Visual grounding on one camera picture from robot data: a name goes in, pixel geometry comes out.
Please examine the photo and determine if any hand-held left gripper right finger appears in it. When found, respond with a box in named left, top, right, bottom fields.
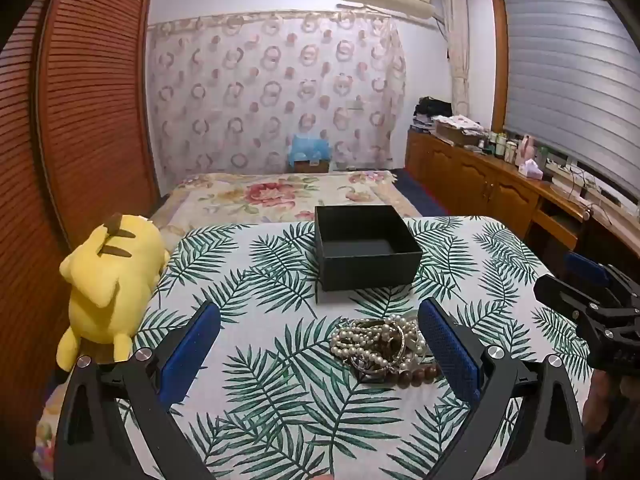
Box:
left=417, top=297, right=586, bottom=480

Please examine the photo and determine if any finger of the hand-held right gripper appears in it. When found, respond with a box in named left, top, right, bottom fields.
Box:
left=562, top=251, right=640, bottom=306
left=533, top=274, right=608, bottom=331

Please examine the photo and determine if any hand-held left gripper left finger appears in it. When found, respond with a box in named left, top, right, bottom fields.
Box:
left=54, top=301, right=222, bottom=480

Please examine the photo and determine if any brown wooden bead bracelet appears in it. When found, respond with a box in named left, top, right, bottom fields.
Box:
left=394, top=362, right=444, bottom=389

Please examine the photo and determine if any white pearl necklace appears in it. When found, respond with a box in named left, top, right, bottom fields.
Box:
left=329, top=314, right=428, bottom=376

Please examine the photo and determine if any silver bangle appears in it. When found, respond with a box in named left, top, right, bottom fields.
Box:
left=350, top=352, right=403, bottom=377

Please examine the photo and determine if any black square box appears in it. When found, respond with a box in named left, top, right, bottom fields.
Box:
left=314, top=204, right=423, bottom=292

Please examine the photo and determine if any person's right hand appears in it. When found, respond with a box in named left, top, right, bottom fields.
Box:
left=586, top=372, right=623, bottom=436

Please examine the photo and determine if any white power strip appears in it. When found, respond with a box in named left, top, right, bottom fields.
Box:
left=545, top=160, right=598, bottom=198

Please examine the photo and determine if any leaf print tablecloth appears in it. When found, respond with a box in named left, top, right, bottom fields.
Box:
left=32, top=216, right=596, bottom=480

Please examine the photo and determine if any yellow plush toy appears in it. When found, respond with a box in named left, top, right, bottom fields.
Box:
left=56, top=213, right=171, bottom=383

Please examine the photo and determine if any wooden sideboard cabinet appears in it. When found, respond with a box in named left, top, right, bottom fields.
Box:
left=404, top=129, right=601, bottom=261

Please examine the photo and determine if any group of small bottles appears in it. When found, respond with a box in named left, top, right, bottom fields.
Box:
left=481, top=130, right=519, bottom=164

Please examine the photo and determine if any navy blue blanket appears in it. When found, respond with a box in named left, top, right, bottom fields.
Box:
left=392, top=169, right=452, bottom=219

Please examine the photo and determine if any floral bedspread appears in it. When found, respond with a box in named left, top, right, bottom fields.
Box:
left=150, top=170, right=426, bottom=253

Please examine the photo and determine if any cardboard box with cloth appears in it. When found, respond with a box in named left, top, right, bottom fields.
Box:
left=431, top=114, right=490, bottom=148

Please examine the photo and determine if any grey window blind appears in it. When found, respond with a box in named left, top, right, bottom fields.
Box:
left=501, top=0, right=640, bottom=198

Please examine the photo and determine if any stack of folded clothes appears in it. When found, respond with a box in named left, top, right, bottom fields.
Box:
left=412, top=96, right=455, bottom=135

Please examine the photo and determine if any small cardboard box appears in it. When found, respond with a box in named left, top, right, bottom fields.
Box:
left=286, top=157, right=331, bottom=175

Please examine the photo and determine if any blue plush toy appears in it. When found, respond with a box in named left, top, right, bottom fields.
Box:
left=289, top=133, right=332, bottom=162

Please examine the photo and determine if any beige window curtain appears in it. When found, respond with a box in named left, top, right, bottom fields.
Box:
left=439, top=0, right=473, bottom=122

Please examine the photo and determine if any wooden louvered wardrobe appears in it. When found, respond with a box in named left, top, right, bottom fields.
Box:
left=0, top=0, right=162, bottom=396

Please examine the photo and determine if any circle patterned curtain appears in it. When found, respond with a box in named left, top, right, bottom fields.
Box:
left=146, top=9, right=407, bottom=188

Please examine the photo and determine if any wooden window frame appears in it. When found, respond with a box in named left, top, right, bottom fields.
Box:
left=489, top=0, right=640, bottom=136

